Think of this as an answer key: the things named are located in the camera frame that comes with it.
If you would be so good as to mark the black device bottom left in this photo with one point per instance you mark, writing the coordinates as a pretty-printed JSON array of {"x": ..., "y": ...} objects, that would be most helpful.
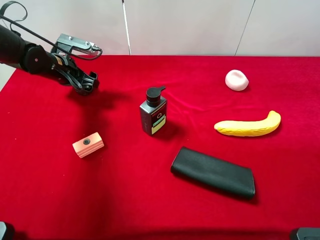
[{"x": 7, "y": 231}]

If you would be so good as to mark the pink white round sponge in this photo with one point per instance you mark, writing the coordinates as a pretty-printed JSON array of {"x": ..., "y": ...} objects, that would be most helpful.
[{"x": 236, "y": 80}]

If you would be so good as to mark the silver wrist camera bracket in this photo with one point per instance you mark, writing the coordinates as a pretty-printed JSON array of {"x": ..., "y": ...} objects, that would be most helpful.
[{"x": 71, "y": 43}]

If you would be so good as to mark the pink white striped block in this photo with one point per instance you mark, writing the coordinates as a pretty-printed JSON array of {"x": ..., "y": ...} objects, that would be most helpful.
[{"x": 88, "y": 145}]

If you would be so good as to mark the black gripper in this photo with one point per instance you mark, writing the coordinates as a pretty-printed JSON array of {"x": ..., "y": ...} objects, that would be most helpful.
[{"x": 66, "y": 72}]

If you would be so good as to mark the black device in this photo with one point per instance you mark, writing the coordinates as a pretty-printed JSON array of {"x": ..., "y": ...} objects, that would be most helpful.
[
  {"x": 7, "y": 231},
  {"x": 305, "y": 233}
]

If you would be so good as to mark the red velvet tablecloth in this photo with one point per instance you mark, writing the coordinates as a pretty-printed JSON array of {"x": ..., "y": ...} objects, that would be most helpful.
[{"x": 126, "y": 190}]

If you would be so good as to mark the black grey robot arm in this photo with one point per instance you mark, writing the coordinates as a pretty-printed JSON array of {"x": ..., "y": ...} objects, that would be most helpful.
[{"x": 33, "y": 59}]

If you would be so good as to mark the black leather pouch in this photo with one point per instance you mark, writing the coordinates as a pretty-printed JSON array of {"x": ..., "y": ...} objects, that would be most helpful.
[{"x": 214, "y": 172}]

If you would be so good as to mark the black pump bottle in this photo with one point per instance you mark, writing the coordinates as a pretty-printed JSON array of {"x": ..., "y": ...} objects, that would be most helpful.
[{"x": 153, "y": 111}]

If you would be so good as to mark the yellow banana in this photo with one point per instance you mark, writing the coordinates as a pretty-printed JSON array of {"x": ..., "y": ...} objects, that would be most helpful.
[{"x": 249, "y": 128}]

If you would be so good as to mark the black device bottom right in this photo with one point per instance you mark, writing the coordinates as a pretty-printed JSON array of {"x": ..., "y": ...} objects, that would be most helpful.
[{"x": 305, "y": 233}]

